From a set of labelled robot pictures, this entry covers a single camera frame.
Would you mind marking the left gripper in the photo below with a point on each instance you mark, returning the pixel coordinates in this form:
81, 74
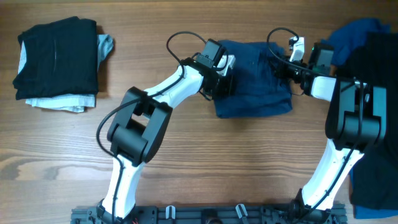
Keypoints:
229, 88

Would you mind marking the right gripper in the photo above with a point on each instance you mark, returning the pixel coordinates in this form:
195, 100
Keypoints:
280, 70

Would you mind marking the navy blue shorts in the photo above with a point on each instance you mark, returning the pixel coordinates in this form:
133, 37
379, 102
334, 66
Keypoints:
258, 92

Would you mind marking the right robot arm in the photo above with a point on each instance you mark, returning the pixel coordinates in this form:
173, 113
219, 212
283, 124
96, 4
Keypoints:
356, 121

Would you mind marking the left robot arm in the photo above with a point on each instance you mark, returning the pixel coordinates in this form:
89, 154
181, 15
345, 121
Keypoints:
139, 123

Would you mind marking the blue shirt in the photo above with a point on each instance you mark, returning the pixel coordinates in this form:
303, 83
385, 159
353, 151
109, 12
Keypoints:
344, 41

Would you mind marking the black shirt on pile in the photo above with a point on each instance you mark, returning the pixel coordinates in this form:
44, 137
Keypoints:
374, 177

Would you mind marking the folded white grey shirt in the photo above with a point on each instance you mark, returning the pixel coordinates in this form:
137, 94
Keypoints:
76, 103

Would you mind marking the folded black shirt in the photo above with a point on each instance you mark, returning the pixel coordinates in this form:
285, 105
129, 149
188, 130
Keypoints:
61, 58

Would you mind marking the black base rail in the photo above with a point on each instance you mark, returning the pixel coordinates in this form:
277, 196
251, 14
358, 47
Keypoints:
238, 214

